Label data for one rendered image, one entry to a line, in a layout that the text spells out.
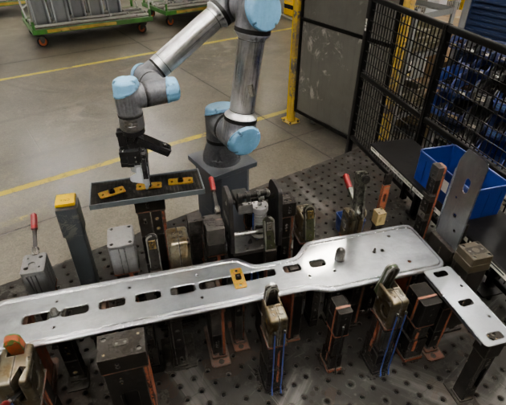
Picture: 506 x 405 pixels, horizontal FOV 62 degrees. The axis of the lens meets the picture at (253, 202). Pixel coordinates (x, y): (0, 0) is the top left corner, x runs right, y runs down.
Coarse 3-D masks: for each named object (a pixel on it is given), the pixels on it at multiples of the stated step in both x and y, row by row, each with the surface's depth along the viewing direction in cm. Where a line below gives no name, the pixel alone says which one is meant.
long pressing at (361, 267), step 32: (320, 256) 139; (352, 256) 139; (384, 256) 140; (416, 256) 140; (64, 288) 126; (96, 288) 127; (128, 288) 127; (160, 288) 127; (224, 288) 128; (256, 288) 128; (288, 288) 128; (320, 288) 128; (0, 320) 117; (64, 320) 118; (96, 320) 118; (128, 320) 118; (160, 320) 119; (0, 352) 110
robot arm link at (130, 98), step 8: (120, 80) 120; (128, 80) 120; (136, 80) 121; (112, 88) 121; (120, 88) 119; (128, 88) 119; (136, 88) 121; (144, 88) 123; (120, 96) 120; (128, 96) 120; (136, 96) 122; (144, 96) 123; (120, 104) 122; (128, 104) 122; (136, 104) 123; (144, 104) 125; (120, 112) 124; (128, 112) 123; (136, 112) 124; (128, 120) 125
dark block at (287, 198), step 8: (288, 192) 148; (288, 200) 144; (288, 208) 144; (288, 216) 146; (288, 224) 149; (288, 232) 151; (288, 240) 154; (280, 248) 155; (288, 248) 156; (280, 256) 157; (288, 256) 158
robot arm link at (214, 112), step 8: (208, 104) 158; (216, 104) 158; (224, 104) 157; (208, 112) 155; (216, 112) 153; (224, 112) 153; (208, 120) 157; (216, 120) 153; (208, 128) 159; (208, 136) 161; (216, 136) 155
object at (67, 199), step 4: (56, 196) 138; (60, 196) 138; (64, 196) 138; (68, 196) 138; (72, 196) 138; (56, 200) 136; (60, 200) 136; (64, 200) 136; (68, 200) 136; (72, 200) 136; (56, 204) 134; (60, 204) 134; (64, 204) 135; (68, 204) 135; (72, 204) 135
